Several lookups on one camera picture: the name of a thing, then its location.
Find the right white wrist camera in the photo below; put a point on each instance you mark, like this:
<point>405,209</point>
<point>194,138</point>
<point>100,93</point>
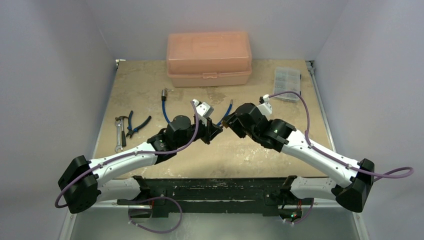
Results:
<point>264,106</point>

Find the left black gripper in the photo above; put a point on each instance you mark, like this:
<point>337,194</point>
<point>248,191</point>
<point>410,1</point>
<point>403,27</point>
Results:
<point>210,131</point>

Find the silver wrench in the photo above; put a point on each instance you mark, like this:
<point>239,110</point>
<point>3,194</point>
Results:
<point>119,146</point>

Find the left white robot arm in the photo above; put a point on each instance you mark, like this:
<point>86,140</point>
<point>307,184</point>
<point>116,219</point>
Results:
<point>81,181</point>

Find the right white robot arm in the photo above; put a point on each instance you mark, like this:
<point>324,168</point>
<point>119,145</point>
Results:
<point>345,182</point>

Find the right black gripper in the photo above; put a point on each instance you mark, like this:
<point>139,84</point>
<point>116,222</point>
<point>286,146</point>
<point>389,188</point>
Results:
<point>236,122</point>

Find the clear plastic organizer box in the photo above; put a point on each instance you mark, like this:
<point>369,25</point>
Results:
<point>287,79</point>

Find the pink plastic toolbox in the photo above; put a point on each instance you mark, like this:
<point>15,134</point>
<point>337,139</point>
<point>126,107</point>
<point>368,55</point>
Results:
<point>209,59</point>

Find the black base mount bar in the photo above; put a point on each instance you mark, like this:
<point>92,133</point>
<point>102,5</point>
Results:
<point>252,195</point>

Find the blue cable lock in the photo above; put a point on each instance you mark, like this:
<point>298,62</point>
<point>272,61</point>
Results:
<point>164,96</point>

